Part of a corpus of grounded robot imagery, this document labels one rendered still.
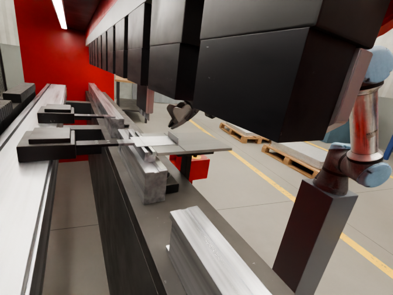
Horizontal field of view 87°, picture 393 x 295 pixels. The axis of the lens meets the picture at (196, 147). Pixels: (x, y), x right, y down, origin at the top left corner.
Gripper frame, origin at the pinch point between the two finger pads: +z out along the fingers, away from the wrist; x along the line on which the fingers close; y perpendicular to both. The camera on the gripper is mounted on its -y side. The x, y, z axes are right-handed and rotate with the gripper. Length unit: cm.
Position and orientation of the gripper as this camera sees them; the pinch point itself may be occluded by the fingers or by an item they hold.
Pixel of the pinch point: (173, 126)
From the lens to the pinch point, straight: 68.6
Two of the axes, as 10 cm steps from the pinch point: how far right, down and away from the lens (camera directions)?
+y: -5.8, -5.6, -5.9
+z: -6.6, 7.5, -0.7
